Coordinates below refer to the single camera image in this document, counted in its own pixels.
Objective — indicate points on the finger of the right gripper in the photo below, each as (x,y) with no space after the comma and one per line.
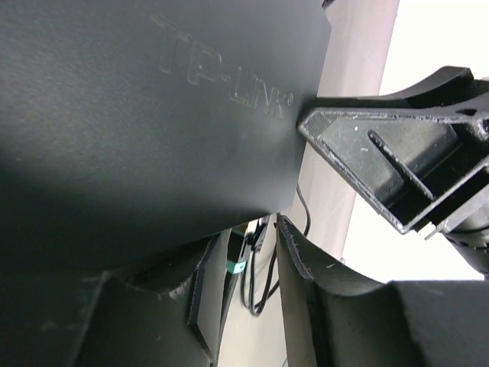
(446,86)

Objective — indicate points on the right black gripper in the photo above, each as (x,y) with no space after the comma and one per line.
(423,170)

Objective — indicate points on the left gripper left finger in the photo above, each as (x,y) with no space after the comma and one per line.
(163,313)

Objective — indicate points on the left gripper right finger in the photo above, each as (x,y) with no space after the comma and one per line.
(335,316)

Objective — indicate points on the black network switch box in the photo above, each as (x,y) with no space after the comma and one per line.
(129,128)

